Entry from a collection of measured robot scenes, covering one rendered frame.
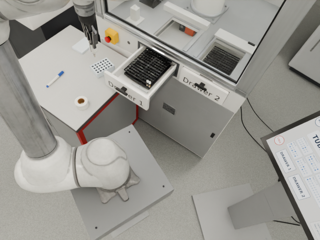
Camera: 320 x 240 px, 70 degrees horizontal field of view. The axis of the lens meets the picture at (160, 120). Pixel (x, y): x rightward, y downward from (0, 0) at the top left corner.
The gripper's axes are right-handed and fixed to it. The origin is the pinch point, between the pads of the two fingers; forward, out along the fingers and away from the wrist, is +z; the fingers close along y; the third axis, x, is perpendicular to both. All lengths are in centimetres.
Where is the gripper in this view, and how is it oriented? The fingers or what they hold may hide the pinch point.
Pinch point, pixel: (93, 46)
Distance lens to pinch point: 132.2
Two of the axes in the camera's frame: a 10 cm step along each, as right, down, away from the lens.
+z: -0.9, 5.0, 8.6
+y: 6.4, 6.9, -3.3
